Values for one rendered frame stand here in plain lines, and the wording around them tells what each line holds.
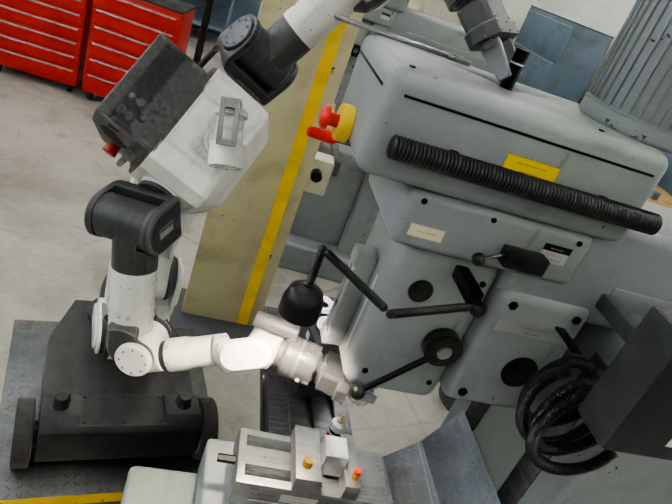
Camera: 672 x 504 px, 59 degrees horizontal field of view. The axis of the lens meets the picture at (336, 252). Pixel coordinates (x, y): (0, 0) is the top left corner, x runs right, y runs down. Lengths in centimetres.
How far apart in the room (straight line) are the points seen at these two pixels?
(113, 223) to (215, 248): 188
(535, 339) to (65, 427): 133
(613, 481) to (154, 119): 111
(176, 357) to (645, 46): 102
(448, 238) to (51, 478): 146
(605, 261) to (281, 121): 193
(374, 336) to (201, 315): 230
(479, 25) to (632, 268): 49
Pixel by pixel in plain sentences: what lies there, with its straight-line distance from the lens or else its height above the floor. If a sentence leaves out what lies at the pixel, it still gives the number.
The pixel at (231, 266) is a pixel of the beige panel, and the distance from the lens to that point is 310.
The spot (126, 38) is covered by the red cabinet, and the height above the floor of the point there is 65.
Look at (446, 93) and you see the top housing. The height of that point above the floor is 188.
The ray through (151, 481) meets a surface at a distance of 164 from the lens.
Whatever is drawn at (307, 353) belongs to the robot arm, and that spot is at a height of 128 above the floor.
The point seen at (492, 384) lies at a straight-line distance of 117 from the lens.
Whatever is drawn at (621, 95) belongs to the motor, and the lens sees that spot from 105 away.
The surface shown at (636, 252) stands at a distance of 112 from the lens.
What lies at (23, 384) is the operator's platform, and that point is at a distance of 228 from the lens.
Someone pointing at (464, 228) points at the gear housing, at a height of 169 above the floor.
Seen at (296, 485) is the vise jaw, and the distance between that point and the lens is 135.
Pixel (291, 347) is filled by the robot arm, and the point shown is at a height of 128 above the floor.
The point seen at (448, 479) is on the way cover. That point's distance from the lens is 157.
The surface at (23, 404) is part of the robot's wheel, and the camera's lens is 195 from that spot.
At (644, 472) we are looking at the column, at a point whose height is 135.
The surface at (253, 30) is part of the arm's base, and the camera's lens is 126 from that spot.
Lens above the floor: 201
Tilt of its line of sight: 27 degrees down
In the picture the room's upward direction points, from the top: 21 degrees clockwise
